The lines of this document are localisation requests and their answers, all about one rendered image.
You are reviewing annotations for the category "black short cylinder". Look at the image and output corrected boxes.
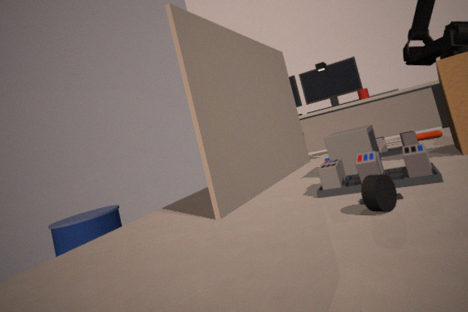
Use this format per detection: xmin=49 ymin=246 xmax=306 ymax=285
xmin=361 ymin=175 xmax=397 ymax=212

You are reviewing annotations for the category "tan flat square panel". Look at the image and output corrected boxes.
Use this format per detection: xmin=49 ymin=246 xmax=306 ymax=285
xmin=165 ymin=3 xmax=310 ymax=219

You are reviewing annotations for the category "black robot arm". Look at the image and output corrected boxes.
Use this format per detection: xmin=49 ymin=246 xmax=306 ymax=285
xmin=403 ymin=0 xmax=468 ymax=66

